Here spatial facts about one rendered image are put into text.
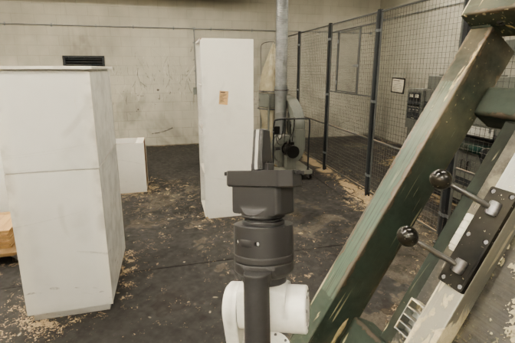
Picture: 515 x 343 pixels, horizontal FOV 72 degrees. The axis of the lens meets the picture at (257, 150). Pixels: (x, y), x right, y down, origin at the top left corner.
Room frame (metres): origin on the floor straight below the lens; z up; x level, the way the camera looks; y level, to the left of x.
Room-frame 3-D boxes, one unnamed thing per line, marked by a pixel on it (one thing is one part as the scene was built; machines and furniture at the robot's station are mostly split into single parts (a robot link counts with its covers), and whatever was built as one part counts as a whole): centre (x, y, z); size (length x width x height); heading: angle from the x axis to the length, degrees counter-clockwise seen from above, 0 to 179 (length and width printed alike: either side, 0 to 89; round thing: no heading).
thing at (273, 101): (6.01, -0.37, 1.10); 1.37 x 0.70 x 2.20; 14
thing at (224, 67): (4.27, 0.40, 1.03); 0.61 x 0.58 x 2.05; 14
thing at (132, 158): (5.02, 1.93, 0.36); 0.58 x 0.45 x 0.72; 104
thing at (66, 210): (2.62, 1.43, 0.88); 0.90 x 0.60 x 1.75; 14
